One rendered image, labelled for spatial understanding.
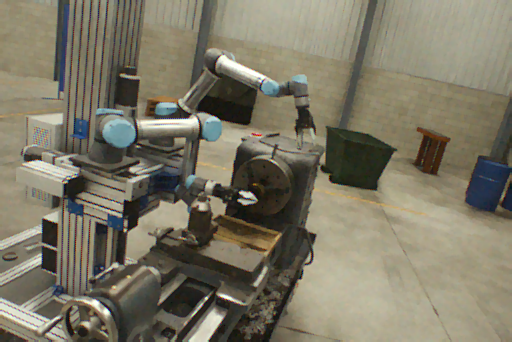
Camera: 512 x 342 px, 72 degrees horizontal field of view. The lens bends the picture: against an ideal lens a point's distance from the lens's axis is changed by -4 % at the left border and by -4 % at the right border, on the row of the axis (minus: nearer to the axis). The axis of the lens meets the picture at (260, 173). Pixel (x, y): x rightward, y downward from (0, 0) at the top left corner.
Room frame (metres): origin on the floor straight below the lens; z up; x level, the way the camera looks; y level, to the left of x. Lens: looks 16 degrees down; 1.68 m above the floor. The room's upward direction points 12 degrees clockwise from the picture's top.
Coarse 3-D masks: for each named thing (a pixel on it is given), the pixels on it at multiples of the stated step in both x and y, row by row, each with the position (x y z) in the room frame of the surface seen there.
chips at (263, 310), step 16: (272, 272) 1.87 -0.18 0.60; (272, 288) 1.74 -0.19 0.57; (288, 288) 1.80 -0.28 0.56; (256, 304) 1.57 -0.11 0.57; (272, 304) 1.58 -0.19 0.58; (240, 320) 1.47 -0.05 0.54; (256, 320) 1.48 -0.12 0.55; (272, 320) 1.50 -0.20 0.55; (240, 336) 1.36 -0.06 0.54; (256, 336) 1.38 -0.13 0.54
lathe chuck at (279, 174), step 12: (264, 156) 1.94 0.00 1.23; (240, 168) 1.91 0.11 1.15; (264, 168) 1.88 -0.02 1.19; (276, 168) 1.86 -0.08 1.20; (288, 168) 1.94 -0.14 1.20; (240, 180) 1.91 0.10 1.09; (276, 180) 1.86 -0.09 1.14; (288, 180) 1.85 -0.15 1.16; (264, 204) 1.87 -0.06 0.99; (276, 204) 1.85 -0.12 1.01
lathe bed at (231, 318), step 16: (240, 208) 2.07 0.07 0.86; (256, 224) 1.94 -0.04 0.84; (272, 224) 1.96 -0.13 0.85; (288, 224) 1.98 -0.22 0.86; (272, 256) 1.84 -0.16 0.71; (176, 288) 1.16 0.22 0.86; (192, 288) 1.22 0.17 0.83; (208, 288) 1.24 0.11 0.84; (160, 304) 1.05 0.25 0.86; (176, 304) 1.20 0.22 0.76; (192, 304) 1.22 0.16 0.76; (208, 304) 1.12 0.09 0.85; (160, 320) 1.00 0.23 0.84; (176, 320) 1.02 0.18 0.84; (192, 320) 1.01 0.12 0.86; (208, 320) 1.02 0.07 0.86; (224, 320) 1.06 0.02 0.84; (192, 336) 0.93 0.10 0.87; (208, 336) 0.94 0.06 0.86; (224, 336) 1.14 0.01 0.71
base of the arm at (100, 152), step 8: (96, 144) 1.52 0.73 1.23; (104, 144) 1.52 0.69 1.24; (96, 152) 1.51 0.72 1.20; (104, 152) 1.51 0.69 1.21; (112, 152) 1.53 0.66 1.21; (120, 152) 1.57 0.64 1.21; (96, 160) 1.50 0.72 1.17; (104, 160) 1.51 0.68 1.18; (112, 160) 1.53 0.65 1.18; (120, 160) 1.57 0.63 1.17
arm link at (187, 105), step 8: (232, 56) 2.11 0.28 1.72; (208, 72) 2.08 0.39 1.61; (216, 72) 2.06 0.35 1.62; (200, 80) 2.10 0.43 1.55; (208, 80) 2.09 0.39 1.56; (216, 80) 2.11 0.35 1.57; (192, 88) 2.12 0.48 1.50; (200, 88) 2.10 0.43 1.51; (208, 88) 2.12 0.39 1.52; (184, 96) 2.15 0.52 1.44; (192, 96) 2.11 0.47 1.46; (200, 96) 2.12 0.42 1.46; (176, 104) 2.15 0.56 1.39; (184, 104) 2.13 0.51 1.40; (192, 104) 2.13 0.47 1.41; (184, 112) 2.12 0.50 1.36; (192, 112) 2.15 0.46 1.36
